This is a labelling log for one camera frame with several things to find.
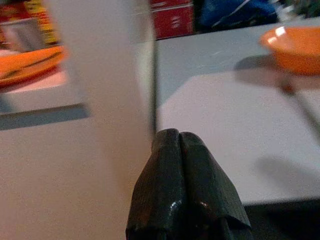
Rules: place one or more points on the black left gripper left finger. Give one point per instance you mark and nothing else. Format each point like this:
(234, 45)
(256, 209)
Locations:
(160, 180)

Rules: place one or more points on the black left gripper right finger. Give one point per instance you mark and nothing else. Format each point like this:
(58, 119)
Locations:
(207, 185)

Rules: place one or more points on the white rectangular placemat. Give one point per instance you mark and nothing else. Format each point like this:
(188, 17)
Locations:
(37, 97)

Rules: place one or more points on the red cardboard box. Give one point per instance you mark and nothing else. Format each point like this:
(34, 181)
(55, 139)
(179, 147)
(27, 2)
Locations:
(172, 20)

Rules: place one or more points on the orange bowl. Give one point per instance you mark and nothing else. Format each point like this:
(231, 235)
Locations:
(297, 50)

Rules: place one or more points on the blue bag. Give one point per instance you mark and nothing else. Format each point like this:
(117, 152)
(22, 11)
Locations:
(232, 12)

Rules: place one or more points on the orange plate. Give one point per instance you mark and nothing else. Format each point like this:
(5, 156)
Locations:
(27, 65)

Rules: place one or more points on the red and yellow printed box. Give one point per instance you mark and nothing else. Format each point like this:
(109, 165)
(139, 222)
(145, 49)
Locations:
(37, 22)

